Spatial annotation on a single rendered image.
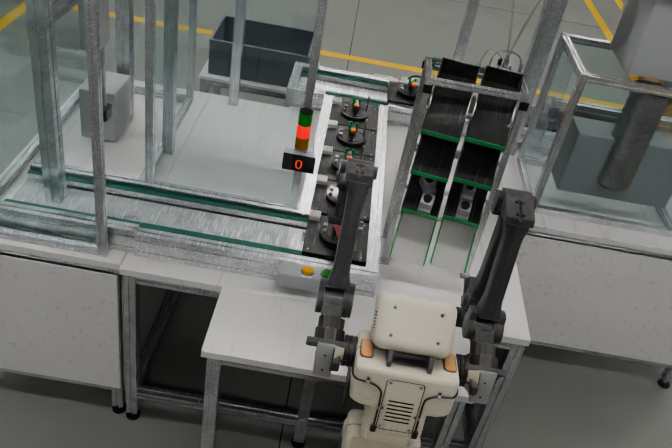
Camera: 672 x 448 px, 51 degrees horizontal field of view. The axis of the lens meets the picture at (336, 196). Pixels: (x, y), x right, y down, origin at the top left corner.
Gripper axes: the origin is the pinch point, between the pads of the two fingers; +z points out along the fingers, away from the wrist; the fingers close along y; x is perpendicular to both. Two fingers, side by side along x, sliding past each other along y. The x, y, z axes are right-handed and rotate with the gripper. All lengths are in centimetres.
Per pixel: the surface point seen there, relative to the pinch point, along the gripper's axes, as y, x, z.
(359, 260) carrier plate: -9.4, 1.0, 9.0
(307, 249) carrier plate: 10.1, 0.0, 8.9
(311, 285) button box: 6.4, 14.2, 13.5
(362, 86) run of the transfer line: -3, -153, 8
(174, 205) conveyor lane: 65, -20, 14
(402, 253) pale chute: -24.6, -2.5, 5.1
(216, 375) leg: 32, 44, 34
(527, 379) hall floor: -109, -51, 104
